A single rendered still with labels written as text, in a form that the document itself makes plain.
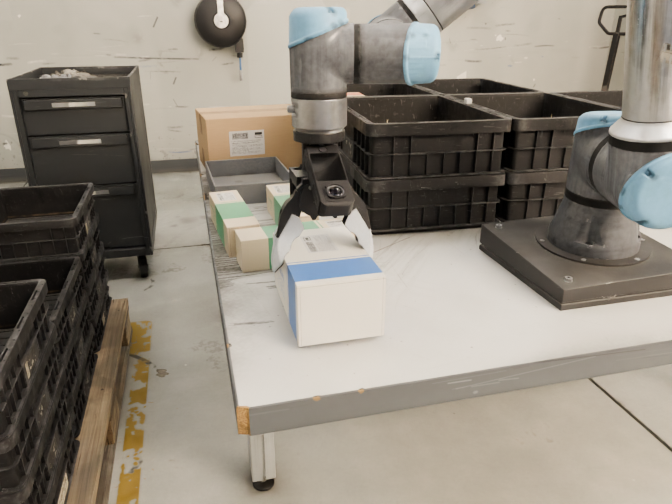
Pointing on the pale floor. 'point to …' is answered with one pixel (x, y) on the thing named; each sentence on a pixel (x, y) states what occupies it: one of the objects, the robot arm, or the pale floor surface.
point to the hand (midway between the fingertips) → (324, 269)
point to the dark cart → (92, 148)
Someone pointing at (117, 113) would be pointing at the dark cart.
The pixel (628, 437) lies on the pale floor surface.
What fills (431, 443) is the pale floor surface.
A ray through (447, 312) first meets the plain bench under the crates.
